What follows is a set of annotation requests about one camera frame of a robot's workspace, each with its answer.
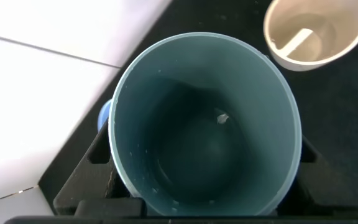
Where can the light blue plastic cup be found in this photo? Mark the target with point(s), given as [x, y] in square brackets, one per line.
[103, 113]

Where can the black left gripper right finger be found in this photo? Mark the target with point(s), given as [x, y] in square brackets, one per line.
[319, 193]

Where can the beige plastic cup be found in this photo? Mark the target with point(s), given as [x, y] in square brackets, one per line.
[306, 63]

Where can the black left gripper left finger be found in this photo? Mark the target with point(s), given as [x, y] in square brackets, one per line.
[85, 186]

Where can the teal plastic cup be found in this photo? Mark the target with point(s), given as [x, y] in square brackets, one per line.
[204, 124]

